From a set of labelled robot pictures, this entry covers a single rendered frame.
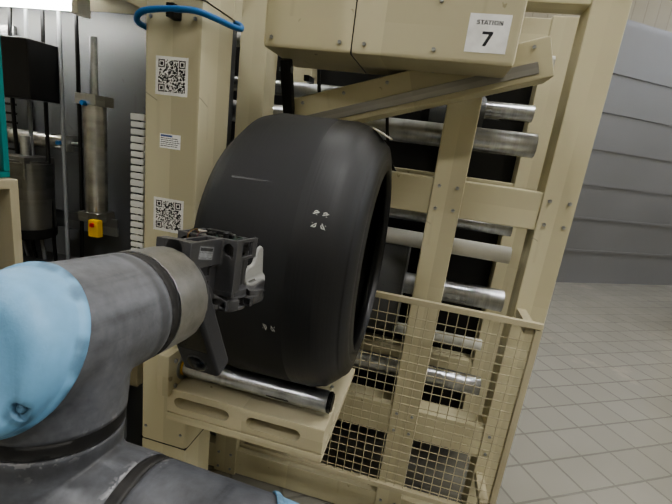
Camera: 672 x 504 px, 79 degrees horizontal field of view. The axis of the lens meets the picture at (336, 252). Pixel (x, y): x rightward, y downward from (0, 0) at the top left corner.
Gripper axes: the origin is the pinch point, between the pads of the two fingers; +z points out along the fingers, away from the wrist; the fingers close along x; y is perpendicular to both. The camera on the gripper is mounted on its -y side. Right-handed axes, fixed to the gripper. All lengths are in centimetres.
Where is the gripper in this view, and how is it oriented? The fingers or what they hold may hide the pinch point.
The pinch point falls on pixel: (253, 279)
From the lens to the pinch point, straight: 58.7
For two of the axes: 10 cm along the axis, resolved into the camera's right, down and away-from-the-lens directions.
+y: 1.5, -9.8, -1.4
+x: -9.6, -1.8, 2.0
